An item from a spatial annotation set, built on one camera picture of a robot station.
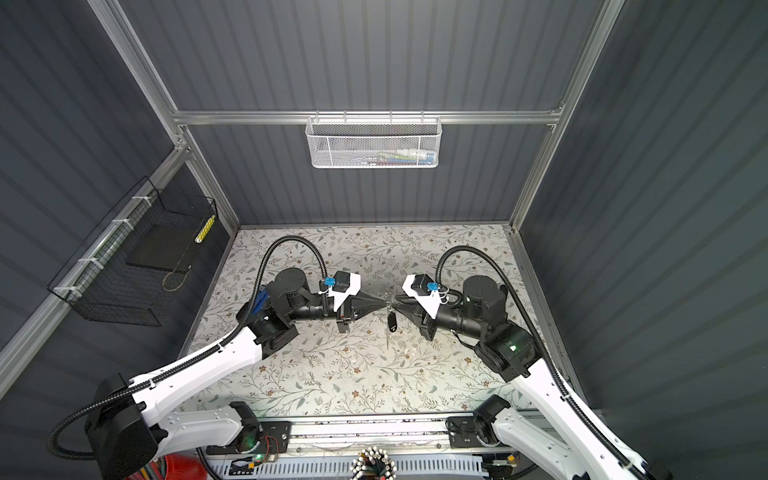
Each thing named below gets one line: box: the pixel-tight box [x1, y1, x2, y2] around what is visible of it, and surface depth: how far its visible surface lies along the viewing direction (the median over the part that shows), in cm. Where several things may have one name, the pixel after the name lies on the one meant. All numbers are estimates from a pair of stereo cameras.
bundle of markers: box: [350, 445, 397, 480], surface depth 57 cm
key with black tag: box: [387, 310, 398, 333], surface depth 65 cm
